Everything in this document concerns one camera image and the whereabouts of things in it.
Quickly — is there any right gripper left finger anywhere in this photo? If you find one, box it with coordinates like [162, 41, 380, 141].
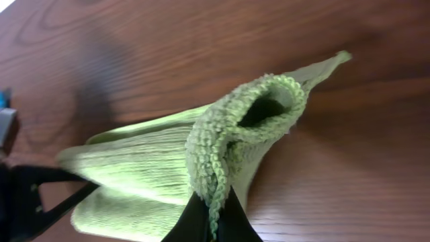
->
[162, 192, 212, 242]

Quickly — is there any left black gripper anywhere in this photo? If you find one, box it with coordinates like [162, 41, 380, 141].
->
[0, 161, 101, 242]

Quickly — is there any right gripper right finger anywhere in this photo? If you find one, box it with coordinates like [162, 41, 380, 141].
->
[217, 188, 263, 242]

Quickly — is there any green microfiber cloth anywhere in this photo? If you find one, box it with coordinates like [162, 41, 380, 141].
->
[57, 51, 351, 241]

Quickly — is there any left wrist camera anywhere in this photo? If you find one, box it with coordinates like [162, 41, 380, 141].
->
[1, 108, 17, 150]

